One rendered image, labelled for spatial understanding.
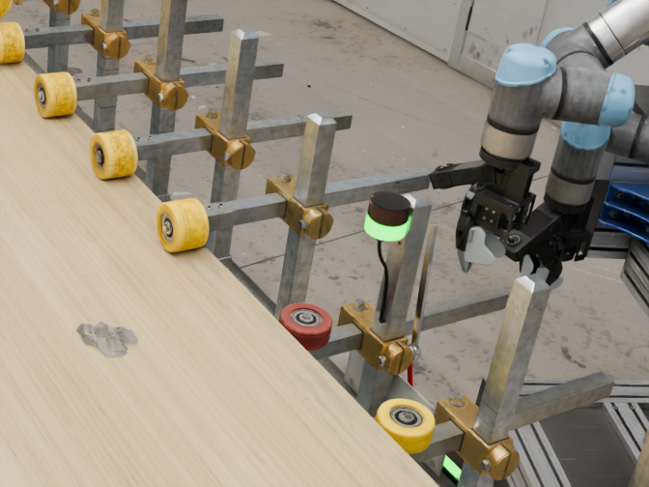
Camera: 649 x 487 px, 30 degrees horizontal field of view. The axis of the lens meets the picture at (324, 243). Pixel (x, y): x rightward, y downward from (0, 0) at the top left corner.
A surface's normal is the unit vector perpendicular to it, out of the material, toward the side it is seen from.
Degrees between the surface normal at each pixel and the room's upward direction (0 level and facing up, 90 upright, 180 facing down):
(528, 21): 90
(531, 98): 90
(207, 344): 0
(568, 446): 0
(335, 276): 0
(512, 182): 90
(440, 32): 91
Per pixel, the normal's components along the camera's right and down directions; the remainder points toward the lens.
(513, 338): -0.82, 0.17
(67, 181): 0.15, -0.85
